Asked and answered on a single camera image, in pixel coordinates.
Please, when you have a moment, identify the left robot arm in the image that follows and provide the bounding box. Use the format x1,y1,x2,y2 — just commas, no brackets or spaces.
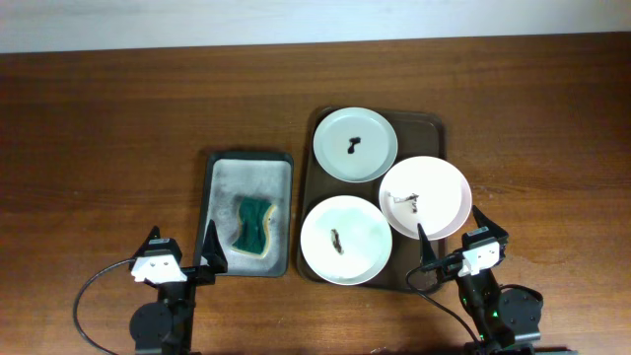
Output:
129,222,228,355

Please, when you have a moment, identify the green yellow sponge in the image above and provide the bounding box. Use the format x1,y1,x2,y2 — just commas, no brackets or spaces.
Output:
231,197,276,258

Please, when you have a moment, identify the small grey metal tray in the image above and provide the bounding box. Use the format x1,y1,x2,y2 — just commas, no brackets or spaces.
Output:
198,151,294,277

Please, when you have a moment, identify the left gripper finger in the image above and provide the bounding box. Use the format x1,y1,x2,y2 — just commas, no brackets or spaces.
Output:
143,226,161,246
200,220,228,274

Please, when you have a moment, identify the white plate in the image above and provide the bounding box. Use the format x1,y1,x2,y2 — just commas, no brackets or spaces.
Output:
300,195,393,286

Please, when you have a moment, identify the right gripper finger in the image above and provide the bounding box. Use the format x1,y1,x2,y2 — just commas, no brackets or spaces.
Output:
417,223,436,266
472,205,508,239

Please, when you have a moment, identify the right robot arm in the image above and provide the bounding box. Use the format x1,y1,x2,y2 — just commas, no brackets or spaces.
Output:
405,207,573,354

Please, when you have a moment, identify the pale green plate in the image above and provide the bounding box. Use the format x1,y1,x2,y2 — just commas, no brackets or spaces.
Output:
313,107,398,183

